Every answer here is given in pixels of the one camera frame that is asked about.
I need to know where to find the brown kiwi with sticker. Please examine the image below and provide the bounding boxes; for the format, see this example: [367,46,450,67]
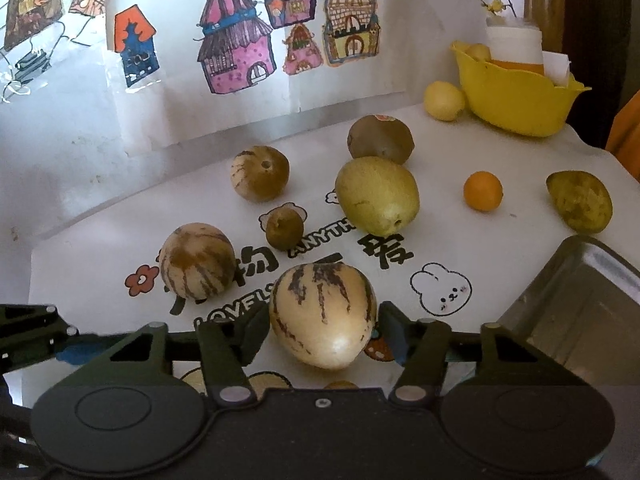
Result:
[347,115,414,165]

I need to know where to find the white printed table mat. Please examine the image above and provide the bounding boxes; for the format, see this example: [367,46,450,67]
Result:
[22,102,640,409]

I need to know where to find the white cup in bowl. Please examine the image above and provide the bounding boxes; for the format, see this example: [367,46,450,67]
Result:
[487,25,544,65]

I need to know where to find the round striped melon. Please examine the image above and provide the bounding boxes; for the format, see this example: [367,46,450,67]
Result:
[160,222,236,301]
[230,145,290,203]

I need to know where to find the yellow lemon by bowl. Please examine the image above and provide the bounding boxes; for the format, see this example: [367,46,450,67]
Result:
[424,81,466,122]

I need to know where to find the small orange tangerine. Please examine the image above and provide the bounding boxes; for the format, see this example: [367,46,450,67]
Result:
[463,171,503,212]

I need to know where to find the house drawings paper poster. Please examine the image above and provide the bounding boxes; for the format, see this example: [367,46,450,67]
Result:
[105,0,410,155]

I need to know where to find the large striped pepino melon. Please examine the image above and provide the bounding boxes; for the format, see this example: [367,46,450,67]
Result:
[269,262,378,370]

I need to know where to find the yellow plastic bowl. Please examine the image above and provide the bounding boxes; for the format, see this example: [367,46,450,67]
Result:
[450,41,590,139]

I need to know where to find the large green pear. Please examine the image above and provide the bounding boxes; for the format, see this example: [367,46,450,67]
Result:
[335,156,420,237]

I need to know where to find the metal tray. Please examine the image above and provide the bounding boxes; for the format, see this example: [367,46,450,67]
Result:
[498,235,639,386]

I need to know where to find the small brown fruit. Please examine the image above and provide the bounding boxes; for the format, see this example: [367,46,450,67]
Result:
[266,207,304,252]

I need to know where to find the spotted green-brown pear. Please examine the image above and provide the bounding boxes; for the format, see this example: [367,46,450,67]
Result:
[546,170,613,234]

